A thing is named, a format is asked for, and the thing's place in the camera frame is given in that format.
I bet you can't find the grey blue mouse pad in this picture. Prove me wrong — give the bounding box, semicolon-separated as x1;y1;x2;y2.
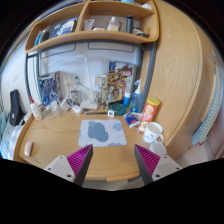
78;119;127;147

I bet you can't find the dark teal round object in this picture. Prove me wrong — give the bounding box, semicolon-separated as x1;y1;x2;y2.
110;103;126;116

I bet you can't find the black bottle on shelf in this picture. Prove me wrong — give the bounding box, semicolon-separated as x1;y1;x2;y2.
126;15;134;34

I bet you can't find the white ceramic mug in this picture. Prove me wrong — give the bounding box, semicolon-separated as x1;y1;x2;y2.
143;122;164;143

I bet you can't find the blue white snack packet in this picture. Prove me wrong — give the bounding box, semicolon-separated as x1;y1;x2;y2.
124;112;140;128

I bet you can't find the striped teal towel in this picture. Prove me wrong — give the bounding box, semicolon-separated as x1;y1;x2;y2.
192;52;222;145

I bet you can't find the white lid on desk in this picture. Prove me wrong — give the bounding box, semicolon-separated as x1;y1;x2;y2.
149;142;167;156

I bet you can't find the pink computer mouse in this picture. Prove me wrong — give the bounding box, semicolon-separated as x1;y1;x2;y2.
24;141;34;157

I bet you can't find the wooden wall shelf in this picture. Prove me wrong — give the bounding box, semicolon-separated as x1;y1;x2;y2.
25;0;159;52

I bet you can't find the black bag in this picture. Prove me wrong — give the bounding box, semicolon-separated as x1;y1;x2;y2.
9;89;24;126

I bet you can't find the colourful poster book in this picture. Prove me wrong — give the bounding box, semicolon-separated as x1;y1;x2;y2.
108;61;137;103

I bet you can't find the white red-capped glue bottle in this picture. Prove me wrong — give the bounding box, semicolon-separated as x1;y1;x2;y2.
30;98;42;120

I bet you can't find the white charger adapter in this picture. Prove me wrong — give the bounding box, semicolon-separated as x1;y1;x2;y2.
72;105;83;114

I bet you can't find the small white cube clock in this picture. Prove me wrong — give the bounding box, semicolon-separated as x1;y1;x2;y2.
107;110;115;118

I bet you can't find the blue spray bottle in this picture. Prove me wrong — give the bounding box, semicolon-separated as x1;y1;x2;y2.
130;80;141;112

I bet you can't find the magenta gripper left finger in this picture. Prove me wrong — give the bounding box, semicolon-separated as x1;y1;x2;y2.
44;144;93;186

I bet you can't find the clear bottle on shelf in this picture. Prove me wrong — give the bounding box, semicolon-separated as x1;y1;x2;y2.
107;17;120;31

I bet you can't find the white desk lamp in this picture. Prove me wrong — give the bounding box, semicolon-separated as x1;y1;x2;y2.
80;55;98;110

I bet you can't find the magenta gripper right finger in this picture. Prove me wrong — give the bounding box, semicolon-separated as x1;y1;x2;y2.
134;145;182;185

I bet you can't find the red yellow chips can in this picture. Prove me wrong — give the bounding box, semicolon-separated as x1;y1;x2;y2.
138;97;160;132

